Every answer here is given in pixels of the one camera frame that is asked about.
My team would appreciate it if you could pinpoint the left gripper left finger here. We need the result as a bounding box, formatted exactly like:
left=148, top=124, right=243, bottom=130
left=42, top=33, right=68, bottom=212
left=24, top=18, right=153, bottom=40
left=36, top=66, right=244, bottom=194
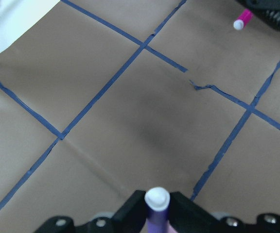
left=112, top=190, right=147, bottom=233

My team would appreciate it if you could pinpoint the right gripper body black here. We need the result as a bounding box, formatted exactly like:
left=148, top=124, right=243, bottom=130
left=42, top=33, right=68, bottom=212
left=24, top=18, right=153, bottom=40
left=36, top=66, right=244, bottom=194
left=237, top=0, right=280, bottom=31

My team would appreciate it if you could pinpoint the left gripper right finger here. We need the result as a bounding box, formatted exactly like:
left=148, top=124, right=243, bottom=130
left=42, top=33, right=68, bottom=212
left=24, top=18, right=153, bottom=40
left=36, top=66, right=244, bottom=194
left=169, top=192, right=218, bottom=233

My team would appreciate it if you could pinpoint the purple pen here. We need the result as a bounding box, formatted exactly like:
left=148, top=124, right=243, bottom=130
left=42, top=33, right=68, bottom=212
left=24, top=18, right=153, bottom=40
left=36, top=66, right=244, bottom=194
left=144, top=187, right=170, bottom=233

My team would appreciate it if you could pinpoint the pink pen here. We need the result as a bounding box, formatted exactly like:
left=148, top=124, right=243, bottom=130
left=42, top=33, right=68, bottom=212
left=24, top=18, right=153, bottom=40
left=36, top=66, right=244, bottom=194
left=233, top=9, right=253, bottom=31

